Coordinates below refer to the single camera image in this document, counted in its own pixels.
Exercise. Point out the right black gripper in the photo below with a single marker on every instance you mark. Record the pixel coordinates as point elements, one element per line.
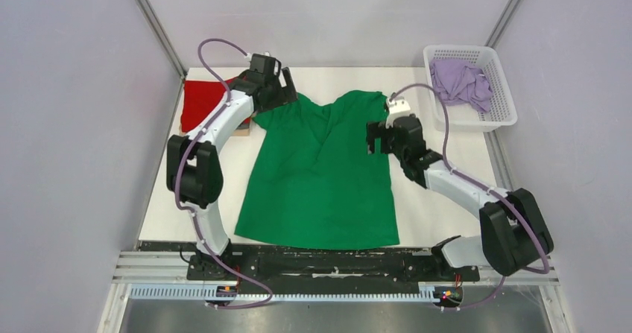
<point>375,130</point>

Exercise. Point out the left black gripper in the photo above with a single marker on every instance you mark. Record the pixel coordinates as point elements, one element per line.
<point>286,94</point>

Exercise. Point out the green t-shirt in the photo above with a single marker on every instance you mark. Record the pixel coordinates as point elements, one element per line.
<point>314,185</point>

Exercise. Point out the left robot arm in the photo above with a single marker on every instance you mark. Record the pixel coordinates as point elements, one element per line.
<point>194,173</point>

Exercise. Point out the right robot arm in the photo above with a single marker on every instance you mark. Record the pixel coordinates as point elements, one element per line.
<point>513,235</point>

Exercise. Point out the folded red t-shirt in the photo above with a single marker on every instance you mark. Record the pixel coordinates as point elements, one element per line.
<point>199,99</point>

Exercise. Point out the crumpled purple t-shirt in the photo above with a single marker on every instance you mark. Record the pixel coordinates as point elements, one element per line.
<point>460,82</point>

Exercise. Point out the white plastic basket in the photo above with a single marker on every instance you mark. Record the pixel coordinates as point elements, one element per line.
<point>463,117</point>

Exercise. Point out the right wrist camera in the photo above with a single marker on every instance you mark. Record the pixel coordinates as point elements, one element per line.
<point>396,108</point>

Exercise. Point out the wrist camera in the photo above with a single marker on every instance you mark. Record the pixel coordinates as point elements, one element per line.
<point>396,108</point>
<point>265,65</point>

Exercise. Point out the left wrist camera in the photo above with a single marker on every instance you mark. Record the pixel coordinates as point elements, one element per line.
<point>265,65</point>

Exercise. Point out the left aluminium corner post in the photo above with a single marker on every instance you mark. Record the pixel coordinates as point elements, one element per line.
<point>161,36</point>

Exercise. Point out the aluminium corner post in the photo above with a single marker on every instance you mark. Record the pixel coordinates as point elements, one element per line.
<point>161,36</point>
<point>502,23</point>

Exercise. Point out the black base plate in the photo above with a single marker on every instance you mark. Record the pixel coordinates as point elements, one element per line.
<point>287,270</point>

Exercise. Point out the right aluminium corner post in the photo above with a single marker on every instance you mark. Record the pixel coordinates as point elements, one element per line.
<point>502,23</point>

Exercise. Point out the white slotted cable duct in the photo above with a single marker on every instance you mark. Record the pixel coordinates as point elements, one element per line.
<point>424,294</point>

